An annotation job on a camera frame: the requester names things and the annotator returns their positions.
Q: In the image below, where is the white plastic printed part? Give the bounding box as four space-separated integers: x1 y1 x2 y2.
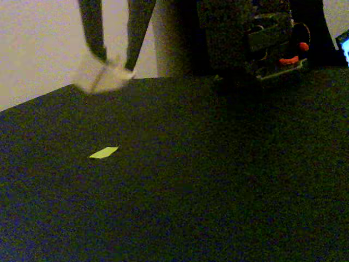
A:
73 53 137 96

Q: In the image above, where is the dark blue desk mat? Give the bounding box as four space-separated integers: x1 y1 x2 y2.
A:
0 67 349 262

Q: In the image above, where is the black office chair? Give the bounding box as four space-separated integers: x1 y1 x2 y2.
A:
290 0 338 68

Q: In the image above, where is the lit laptop screen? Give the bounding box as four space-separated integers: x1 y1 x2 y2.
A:
335 29 349 68

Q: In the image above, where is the small green tape marker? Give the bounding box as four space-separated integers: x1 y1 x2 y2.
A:
88 146 119 159

